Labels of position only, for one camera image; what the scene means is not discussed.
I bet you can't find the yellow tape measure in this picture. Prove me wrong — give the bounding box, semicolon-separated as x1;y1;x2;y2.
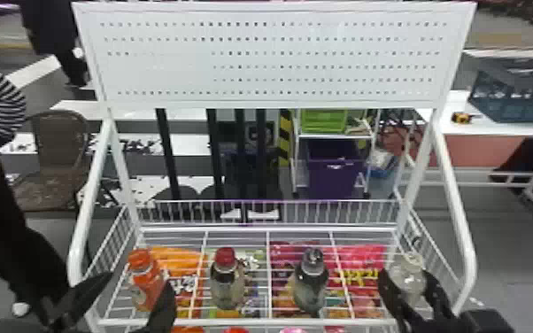
450;111;475;126

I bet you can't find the blue crate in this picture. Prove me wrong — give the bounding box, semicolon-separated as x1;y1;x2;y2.
467;57;533;125

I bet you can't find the orange snack packet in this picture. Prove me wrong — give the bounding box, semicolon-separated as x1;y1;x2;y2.
149;246;208;281

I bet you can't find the black capped dark bottle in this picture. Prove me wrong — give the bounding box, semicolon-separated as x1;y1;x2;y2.
289;247;329;318

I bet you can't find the green basket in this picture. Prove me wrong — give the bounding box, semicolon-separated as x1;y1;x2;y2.
299;109;350;136

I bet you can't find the red capped dark bottle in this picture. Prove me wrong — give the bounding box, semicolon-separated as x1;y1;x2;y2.
208;246;248;311

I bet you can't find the clear bottle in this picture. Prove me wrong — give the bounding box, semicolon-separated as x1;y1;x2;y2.
387;251;429;308

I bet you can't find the striped post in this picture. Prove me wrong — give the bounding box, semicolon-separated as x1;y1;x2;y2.
277;109;294;167

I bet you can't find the pink snack packet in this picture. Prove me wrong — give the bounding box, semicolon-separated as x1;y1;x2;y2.
270;240;387;272

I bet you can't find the orange bottle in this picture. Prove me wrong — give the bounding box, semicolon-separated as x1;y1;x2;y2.
126;248;168;313

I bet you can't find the purple crate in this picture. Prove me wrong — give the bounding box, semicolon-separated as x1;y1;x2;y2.
305;138;367;200

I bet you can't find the white side table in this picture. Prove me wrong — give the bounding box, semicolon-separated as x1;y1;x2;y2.
415;89;533;230

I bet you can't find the white wire rack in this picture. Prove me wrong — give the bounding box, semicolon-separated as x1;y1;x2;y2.
66;0;478;333

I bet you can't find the brown chair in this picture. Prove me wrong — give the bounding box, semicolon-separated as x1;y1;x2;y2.
12;110;94;213

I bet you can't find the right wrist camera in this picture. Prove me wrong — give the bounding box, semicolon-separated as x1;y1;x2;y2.
461;308;517;333

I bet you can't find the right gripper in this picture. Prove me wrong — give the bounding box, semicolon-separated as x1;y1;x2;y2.
376;268;470;333

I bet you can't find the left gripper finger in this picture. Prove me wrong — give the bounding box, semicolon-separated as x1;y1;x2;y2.
131;281;178;333
37;271;114;333

